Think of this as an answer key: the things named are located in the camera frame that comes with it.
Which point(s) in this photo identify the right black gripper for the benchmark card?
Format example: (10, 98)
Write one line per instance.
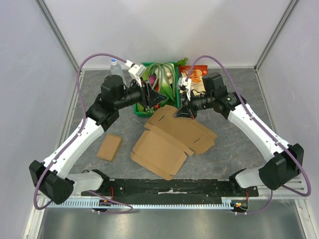
(189, 104)

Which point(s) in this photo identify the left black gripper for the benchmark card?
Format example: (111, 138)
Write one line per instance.
(150, 97)

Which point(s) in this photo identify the brown cardboard sheet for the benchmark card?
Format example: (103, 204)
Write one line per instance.
(167, 141)

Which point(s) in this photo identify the small brown cardboard box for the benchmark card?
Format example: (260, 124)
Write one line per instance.
(110, 147)

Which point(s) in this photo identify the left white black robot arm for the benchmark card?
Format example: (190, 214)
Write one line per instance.
(52, 176)

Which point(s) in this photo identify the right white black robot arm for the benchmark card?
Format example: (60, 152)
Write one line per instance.
(282, 158)

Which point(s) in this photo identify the green bok choy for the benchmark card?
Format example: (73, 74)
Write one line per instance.
(167, 90)

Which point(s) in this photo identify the purple onion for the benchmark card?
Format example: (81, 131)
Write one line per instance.
(152, 79)

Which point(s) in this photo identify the green plastic crate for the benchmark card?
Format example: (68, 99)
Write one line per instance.
(140, 111)

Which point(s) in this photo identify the orange beige snack bag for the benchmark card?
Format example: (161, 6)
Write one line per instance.
(196, 76)

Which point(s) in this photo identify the clear plastic water bottle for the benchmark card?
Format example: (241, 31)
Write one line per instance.
(116, 68)

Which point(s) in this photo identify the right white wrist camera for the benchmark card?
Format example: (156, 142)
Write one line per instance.
(184, 87)

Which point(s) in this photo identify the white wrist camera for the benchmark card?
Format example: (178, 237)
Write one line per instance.
(184, 87)
(136, 71)

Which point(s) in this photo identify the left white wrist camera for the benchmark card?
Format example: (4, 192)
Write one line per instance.
(136, 71)

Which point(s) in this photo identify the grey slotted cable duct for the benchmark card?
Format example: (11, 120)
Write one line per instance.
(96, 203)

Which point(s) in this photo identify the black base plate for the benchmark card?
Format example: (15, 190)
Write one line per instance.
(173, 192)

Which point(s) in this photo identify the left aluminium frame post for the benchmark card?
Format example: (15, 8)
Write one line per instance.
(43, 7)

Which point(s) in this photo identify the aluminium frame post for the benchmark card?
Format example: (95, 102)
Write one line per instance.
(43, 7)
(276, 33)

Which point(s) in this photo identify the right aluminium frame post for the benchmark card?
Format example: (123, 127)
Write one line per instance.
(276, 33)

